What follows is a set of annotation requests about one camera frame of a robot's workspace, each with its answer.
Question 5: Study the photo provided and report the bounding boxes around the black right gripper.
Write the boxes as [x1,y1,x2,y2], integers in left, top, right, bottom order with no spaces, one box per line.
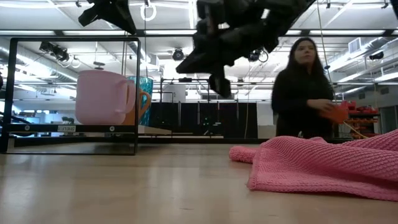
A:
[175,0,280,99]

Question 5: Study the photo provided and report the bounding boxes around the large pink mug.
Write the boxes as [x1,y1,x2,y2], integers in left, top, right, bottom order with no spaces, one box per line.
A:
[75,69,137,126]

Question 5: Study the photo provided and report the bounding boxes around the storage shelf with orange bins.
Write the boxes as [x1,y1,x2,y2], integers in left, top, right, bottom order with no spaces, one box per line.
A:
[340,99,381,139]

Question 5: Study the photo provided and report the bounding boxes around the black ceiling device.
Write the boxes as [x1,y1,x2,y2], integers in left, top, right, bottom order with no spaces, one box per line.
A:
[39,41,70,62]

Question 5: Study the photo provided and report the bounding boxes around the pink knitted cloth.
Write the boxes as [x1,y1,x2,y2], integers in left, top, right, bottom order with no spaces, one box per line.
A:
[229,129,398,202]

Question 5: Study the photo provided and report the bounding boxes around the ceiling cord reel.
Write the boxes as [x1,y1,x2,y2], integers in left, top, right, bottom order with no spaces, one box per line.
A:
[172,47,185,62]

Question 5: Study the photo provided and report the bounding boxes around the blue faceted glass tumbler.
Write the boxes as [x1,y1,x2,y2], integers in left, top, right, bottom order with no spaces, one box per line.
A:
[126,75,155,126]

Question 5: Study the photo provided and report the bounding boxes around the white flat board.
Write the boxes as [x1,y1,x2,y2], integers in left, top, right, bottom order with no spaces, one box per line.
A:
[137,124,172,136]

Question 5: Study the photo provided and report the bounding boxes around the person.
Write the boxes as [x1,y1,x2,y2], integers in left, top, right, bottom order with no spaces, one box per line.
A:
[271,37,343,140]

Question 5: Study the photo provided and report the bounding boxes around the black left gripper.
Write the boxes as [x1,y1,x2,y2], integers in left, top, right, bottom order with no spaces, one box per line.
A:
[77,0,137,35]

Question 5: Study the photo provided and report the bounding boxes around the orange mug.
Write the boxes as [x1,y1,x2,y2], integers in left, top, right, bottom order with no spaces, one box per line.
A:
[122,88,152,126]

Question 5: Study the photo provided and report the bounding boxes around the black background metal frame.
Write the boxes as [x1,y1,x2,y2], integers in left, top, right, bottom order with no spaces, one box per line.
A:
[159,77,210,104]

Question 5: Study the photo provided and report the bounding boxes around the yellow hanging cable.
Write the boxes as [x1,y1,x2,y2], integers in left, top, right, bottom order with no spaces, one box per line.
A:
[316,0,368,139]

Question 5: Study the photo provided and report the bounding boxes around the black metal shelf frame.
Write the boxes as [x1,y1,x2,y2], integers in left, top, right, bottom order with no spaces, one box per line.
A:
[0,36,141,156]

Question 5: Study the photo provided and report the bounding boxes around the white ceiling air vent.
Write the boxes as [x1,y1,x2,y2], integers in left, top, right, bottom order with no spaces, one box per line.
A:
[348,37,363,55]

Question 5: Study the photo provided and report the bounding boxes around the white cable loop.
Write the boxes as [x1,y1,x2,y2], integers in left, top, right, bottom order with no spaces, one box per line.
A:
[139,1,157,22]

